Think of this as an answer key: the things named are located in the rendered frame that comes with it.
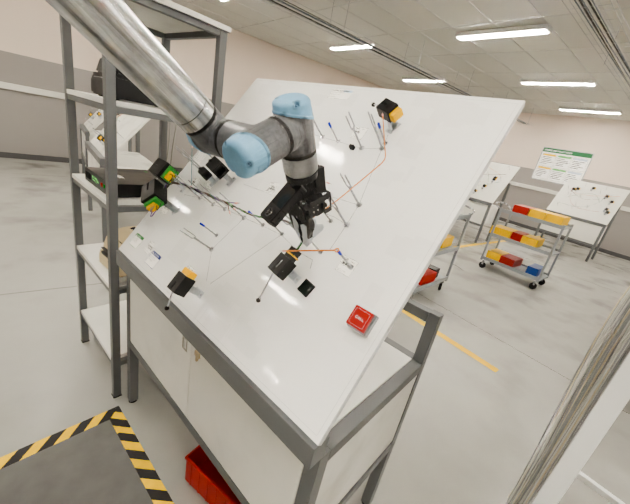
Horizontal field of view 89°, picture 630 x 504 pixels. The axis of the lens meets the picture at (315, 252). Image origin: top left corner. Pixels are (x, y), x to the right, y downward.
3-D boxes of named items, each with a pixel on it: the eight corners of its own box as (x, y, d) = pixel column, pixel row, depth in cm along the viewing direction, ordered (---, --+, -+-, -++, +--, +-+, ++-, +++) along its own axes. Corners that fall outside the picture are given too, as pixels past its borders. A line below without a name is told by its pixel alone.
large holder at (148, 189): (182, 186, 140) (155, 164, 129) (182, 214, 130) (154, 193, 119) (169, 193, 142) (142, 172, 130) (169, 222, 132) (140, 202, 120)
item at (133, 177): (109, 199, 138) (108, 183, 136) (84, 179, 159) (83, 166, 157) (183, 198, 163) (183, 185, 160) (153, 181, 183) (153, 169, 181)
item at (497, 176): (475, 243, 678) (506, 163, 622) (428, 224, 760) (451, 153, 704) (490, 241, 724) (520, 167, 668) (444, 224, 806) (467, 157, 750)
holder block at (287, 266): (274, 272, 90) (267, 266, 87) (288, 257, 90) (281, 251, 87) (283, 281, 87) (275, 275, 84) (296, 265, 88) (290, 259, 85)
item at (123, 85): (111, 99, 127) (109, 43, 120) (90, 94, 140) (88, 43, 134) (183, 113, 150) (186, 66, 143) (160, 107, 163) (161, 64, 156)
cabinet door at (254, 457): (279, 550, 90) (305, 449, 76) (184, 418, 122) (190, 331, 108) (286, 542, 92) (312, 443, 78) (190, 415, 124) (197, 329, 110)
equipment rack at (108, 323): (112, 400, 169) (99, -31, 105) (78, 339, 204) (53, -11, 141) (201, 362, 206) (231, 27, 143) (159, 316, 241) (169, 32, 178)
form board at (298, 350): (122, 250, 140) (118, 248, 139) (258, 81, 158) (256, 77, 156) (321, 445, 71) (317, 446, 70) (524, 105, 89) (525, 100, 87)
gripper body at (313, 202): (333, 213, 78) (330, 168, 70) (304, 229, 75) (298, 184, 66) (313, 200, 83) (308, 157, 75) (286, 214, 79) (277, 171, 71)
